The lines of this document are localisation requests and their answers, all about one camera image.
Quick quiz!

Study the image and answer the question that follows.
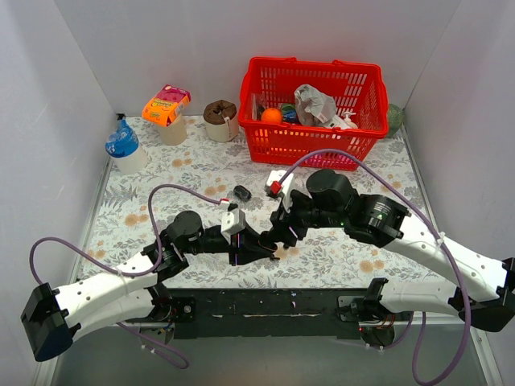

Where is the green blue packet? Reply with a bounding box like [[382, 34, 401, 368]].
[[279, 103, 299, 124]]

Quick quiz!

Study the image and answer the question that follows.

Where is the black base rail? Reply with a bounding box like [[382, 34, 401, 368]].
[[130, 289, 372, 339]]

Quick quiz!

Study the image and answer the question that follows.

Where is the white cup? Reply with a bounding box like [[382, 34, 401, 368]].
[[110, 144, 148, 175]]

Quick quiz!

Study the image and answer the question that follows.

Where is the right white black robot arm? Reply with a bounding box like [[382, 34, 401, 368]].
[[265, 170, 514, 332]]

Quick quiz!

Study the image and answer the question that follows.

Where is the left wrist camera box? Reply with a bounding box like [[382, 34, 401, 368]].
[[220, 199, 246, 244]]

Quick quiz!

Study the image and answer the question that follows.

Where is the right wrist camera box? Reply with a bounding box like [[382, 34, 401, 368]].
[[265, 170, 295, 212]]

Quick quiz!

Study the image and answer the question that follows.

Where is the white pump bottle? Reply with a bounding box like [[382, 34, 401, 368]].
[[323, 111, 358, 129]]

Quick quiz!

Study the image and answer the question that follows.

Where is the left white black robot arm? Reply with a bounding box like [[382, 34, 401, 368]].
[[21, 209, 277, 362]]

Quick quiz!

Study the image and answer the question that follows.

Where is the orange pink snack box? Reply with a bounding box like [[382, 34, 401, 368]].
[[142, 84, 191, 127]]

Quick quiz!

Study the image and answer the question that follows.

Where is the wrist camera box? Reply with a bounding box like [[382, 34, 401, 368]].
[[265, 170, 295, 212], [220, 199, 246, 244]]

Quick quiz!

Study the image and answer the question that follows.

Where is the red plastic shopping basket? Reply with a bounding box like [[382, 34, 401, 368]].
[[238, 57, 389, 171]]

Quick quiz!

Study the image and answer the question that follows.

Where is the green ball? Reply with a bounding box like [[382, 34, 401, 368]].
[[385, 104, 404, 138]]

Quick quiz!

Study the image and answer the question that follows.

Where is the brown topped paper cup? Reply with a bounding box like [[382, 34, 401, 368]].
[[203, 100, 240, 143]]

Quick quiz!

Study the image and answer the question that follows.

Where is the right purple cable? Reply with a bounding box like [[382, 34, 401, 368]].
[[281, 149, 472, 386]]

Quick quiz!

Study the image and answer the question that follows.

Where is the orange fruit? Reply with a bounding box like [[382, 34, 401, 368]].
[[261, 108, 282, 124]]

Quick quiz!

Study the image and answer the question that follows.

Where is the black taped earbud charging case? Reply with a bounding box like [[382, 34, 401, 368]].
[[233, 185, 252, 202]]

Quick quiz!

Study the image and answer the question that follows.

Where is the blue wrapper on white cup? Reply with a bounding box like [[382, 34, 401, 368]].
[[105, 118, 139, 158]]

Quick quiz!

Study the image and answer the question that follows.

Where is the beige cup under snack box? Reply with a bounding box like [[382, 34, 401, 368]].
[[157, 114, 187, 146]]

